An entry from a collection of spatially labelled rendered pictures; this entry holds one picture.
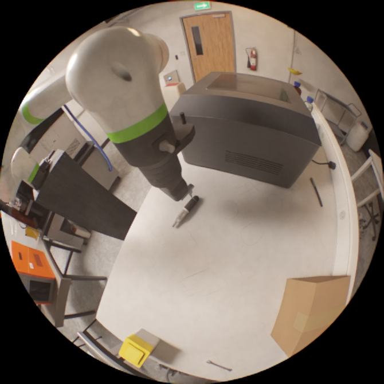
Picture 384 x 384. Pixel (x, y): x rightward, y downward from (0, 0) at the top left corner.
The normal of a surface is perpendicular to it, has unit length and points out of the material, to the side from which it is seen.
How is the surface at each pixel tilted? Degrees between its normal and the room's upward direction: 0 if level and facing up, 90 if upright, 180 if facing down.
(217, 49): 90
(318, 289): 0
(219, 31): 90
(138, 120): 90
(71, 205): 90
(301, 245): 0
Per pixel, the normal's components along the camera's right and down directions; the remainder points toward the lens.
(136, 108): 0.57, 0.72
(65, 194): 0.90, 0.29
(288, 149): -0.37, 0.84
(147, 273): -0.16, -0.47
